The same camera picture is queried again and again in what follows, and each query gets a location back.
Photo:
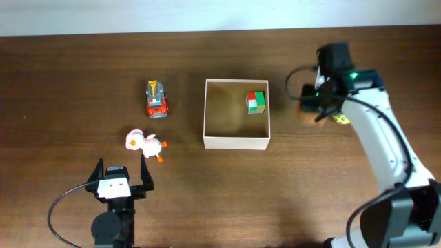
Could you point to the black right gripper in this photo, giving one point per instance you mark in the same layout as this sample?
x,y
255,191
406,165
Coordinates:
x,y
309,105

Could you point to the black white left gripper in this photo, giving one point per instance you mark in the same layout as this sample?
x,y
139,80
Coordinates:
x,y
139,192

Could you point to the brown plush toy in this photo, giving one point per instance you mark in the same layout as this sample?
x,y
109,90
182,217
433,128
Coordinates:
x,y
306,118

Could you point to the red grey toy fire truck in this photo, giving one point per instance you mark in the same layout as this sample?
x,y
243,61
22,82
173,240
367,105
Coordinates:
x,y
157,103

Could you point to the colourful two-by-two puzzle cube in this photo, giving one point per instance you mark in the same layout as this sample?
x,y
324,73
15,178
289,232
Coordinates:
x,y
255,102

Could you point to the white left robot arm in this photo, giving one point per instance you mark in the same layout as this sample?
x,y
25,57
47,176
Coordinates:
x,y
115,227

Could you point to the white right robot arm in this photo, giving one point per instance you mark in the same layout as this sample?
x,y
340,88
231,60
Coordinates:
x,y
407,211

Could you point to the white pink duck toy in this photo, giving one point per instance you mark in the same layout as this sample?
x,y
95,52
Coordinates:
x,y
149,145

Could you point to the yellow ball with blue letters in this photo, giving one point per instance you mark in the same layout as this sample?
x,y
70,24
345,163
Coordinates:
x,y
341,119

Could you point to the pink open cardboard box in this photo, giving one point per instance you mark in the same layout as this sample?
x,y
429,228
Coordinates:
x,y
227,124

